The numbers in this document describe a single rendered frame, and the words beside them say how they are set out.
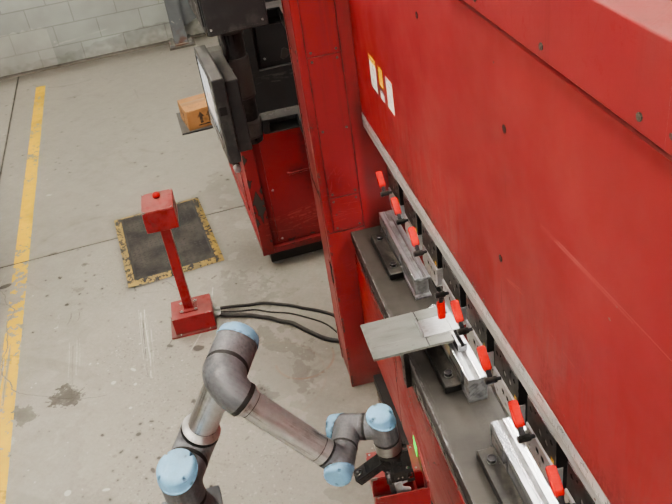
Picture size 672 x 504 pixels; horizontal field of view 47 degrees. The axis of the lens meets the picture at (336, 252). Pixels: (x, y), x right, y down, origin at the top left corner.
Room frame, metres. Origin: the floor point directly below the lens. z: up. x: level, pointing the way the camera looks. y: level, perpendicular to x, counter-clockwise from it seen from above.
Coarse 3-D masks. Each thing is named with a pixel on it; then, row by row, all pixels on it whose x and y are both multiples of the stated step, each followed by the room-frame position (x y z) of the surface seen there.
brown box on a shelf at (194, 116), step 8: (192, 96) 4.02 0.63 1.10; (200, 96) 3.99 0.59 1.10; (184, 104) 3.90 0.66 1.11; (192, 104) 3.89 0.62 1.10; (200, 104) 3.88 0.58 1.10; (184, 112) 3.84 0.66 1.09; (192, 112) 3.82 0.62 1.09; (200, 112) 3.83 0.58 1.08; (208, 112) 3.84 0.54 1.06; (184, 120) 3.89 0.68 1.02; (192, 120) 3.82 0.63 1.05; (200, 120) 3.83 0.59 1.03; (208, 120) 3.84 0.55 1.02; (184, 128) 3.86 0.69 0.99; (192, 128) 3.82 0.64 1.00; (200, 128) 3.82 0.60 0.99; (208, 128) 3.82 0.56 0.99
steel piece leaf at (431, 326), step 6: (432, 318) 1.98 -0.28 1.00; (444, 318) 1.97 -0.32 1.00; (420, 324) 1.96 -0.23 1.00; (426, 324) 1.95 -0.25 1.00; (432, 324) 1.95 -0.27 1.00; (438, 324) 1.94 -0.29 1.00; (444, 324) 1.94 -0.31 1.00; (420, 330) 1.92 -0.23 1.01; (426, 330) 1.92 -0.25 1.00; (432, 330) 1.92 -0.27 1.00; (438, 330) 1.92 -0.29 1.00; (444, 330) 1.91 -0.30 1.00; (450, 330) 1.91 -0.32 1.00; (426, 336) 1.90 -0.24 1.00
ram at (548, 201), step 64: (384, 0) 2.25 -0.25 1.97; (448, 0) 1.68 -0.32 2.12; (384, 64) 2.33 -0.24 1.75; (448, 64) 1.70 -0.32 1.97; (512, 64) 1.33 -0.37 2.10; (384, 128) 2.42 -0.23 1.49; (448, 128) 1.72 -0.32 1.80; (512, 128) 1.33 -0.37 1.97; (576, 128) 1.08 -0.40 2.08; (448, 192) 1.75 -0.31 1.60; (512, 192) 1.34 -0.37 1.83; (576, 192) 1.07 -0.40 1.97; (640, 192) 0.90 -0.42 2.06; (512, 256) 1.34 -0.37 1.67; (576, 256) 1.06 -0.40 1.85; (640, 256) 0.88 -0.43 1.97; (512, 320) 1.34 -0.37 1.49; (576, 320) 1.05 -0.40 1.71; (640, 320) 0.86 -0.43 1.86; (576, 384) 1.04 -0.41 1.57; (640, 384) 0.85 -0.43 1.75; (576, 448) 1.03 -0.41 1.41; (640, 448) 0.83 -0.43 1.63
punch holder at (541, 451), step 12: (528, 396) 1.25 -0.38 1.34; (528, 408) 1.25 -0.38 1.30; (528, 420) 1.25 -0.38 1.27; (540, 420) 1.18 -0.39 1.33; (528, 432) 1.24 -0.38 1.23; (540, 432) 1.18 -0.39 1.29; (528, 444) 1.24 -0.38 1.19; (540, 444) 1.18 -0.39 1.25; (552, 444) 1.13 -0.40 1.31; (540, 456) 1.17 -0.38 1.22; (552, 456) 1.12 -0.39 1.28; (564, 456) 1.11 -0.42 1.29; (540, 468) 1.17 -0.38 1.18; (564, 468) 1.11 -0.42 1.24; (564, 480) 1.11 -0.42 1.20
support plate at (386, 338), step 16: (384, 320) 2.01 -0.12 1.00; (400, 320) 2.00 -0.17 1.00; (368, 336) 1.94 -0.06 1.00; (384, 336) 1.93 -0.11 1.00; (400, 336) 1.92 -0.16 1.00; (416, 336) 1.91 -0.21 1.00; (432, 336) 1.89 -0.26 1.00; (448, 336) 1.88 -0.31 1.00; (384, 352) 1.85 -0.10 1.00; (400, 352) 1.84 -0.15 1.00
